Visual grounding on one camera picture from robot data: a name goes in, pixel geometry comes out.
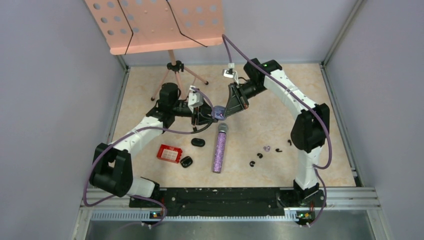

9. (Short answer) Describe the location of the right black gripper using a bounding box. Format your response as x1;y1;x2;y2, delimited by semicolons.
223;80;267;119

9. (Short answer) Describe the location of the purple earbud charging case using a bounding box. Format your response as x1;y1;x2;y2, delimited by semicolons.
213;105;226;121

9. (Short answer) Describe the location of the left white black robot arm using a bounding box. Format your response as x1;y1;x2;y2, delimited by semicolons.
87;83;217;207

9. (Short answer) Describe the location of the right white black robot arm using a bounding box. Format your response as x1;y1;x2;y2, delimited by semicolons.
222;58;330;206

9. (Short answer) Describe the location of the closed black earbud case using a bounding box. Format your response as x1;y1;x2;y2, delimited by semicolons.
190;137;206;148

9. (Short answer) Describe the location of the open black earbud case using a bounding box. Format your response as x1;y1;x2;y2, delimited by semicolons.
180;156;193;168

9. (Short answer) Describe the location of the purple glitter microphone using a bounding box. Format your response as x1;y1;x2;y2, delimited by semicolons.
212;123;229;174

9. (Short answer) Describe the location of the red plastic box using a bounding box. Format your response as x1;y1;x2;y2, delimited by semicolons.
156;144;183;164

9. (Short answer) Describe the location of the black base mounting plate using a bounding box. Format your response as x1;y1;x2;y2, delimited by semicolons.
128;187;326;218

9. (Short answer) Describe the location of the pink music stand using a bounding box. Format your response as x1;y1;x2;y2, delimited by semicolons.
83;0;227;133

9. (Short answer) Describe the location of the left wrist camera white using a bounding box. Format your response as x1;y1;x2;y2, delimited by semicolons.
187;85;204;109

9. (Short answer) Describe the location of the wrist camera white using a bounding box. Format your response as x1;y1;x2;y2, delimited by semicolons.
222;62;240;85
187;85;204;109

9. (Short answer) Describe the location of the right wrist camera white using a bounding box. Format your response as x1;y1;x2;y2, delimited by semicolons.
222;62;240;85

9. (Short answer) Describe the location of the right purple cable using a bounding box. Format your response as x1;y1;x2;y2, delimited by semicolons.
221;34;333;228

